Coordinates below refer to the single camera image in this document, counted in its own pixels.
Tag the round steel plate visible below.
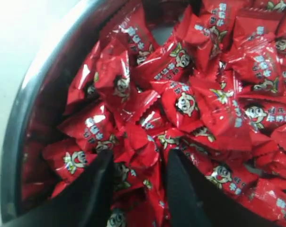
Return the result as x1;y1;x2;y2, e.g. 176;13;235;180
0;0;286;223

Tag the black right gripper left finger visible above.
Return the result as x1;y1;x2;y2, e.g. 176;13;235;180
3;150;114;227

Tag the pile of red candies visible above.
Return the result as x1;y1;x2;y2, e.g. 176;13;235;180
22;0;286;227

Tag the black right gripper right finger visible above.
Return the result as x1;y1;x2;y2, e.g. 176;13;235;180
166;149;273;227

